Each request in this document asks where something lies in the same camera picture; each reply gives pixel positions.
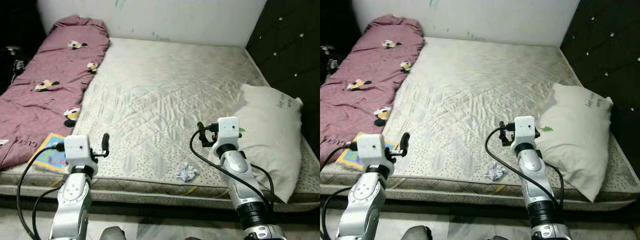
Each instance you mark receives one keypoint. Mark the black white tripod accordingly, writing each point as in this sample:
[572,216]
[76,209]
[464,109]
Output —
[19,65]
[330,65]

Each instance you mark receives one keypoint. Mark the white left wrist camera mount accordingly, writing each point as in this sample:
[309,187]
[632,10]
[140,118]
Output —
[372,149]
[77,149]

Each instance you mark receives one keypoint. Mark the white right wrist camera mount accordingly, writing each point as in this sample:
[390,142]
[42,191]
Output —
[525,129]
[229,130]

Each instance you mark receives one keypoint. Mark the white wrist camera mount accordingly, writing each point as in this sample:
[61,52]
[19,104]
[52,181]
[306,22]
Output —
[525,129]
[77,149]
[372,149]
[229,130]

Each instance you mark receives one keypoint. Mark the grey left robot leg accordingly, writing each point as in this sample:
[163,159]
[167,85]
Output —
[112,233]
[417,233]

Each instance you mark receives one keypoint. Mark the colourful children's book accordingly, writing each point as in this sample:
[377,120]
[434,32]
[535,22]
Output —
[50,157]
[347,157]

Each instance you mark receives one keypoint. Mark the white paper ball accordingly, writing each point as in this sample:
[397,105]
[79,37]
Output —
[186,172]
[495,172]

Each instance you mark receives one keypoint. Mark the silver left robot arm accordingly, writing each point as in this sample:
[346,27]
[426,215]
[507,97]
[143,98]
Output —
[360,200]
[72,200]

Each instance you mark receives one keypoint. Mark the pink cartoon print quilt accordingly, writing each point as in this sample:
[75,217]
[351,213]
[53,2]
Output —
[45,65]
[360,65]

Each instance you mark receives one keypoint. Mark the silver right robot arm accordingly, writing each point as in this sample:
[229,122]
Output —
[240,175]
[532,175]

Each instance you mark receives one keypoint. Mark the white pillow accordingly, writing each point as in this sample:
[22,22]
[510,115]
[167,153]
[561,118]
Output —
[575,135]
[270,130]

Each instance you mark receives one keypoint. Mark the black tufted headboard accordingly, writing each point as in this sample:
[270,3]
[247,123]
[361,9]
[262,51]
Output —
[610,50]
[290,45]

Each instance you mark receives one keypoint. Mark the white quilted mattress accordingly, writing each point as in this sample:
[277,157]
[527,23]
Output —
[160,90]
[470,90]

